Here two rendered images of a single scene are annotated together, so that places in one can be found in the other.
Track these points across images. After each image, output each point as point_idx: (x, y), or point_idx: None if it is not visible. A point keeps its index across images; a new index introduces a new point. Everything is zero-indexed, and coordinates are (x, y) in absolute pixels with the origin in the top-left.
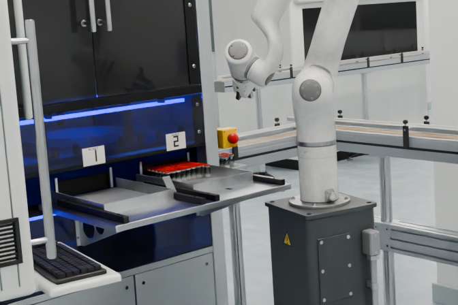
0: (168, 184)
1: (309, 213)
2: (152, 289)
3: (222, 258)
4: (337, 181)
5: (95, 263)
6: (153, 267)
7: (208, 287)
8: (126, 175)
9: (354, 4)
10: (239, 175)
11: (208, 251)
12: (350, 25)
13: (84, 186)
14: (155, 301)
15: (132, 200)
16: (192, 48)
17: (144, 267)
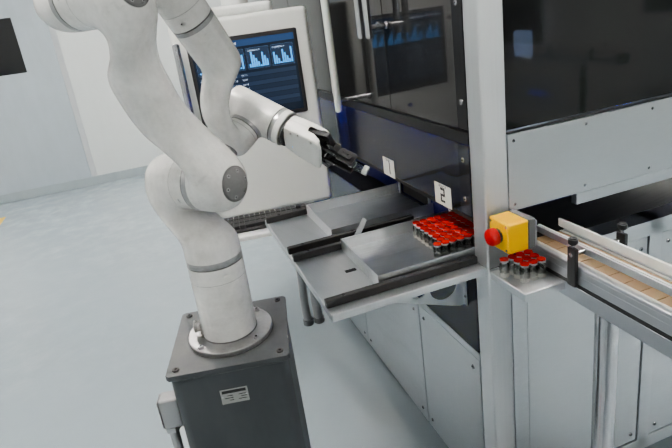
0: (360, 227)
1: (187, 315)
2: (429, 332)
3: (489, 381)
4: (202, 318)
5: None
6: (429, 312)
7: (475, 394)
8: (440, 207)
9: (108, 74)
10: (368, 268)
11: (475, 356)
12: (126, 107)
13: (416, 195)
14: (432, 346)
15: (315, 216)
16: (459, 74)
17: (424, 305)
